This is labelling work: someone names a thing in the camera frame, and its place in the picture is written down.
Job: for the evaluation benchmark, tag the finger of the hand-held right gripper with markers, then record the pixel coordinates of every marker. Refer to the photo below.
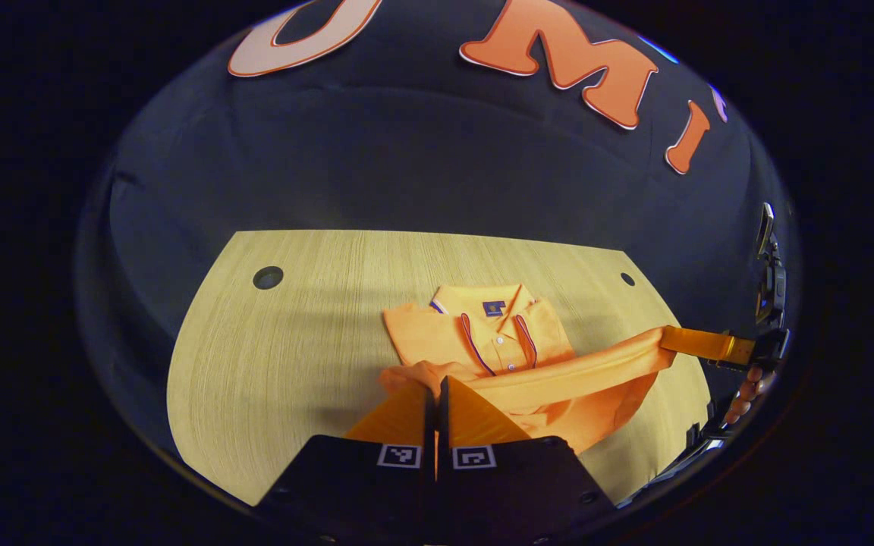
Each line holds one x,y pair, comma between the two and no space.
710,347

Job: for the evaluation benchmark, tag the black backdrop cloth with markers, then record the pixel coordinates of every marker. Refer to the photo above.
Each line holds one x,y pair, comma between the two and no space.
407,152

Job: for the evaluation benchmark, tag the orange T-shirt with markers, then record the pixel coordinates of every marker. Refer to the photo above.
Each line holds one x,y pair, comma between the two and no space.
498,334

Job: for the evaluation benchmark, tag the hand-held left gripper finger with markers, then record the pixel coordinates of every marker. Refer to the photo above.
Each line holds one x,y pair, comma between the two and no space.
429,425
443,425

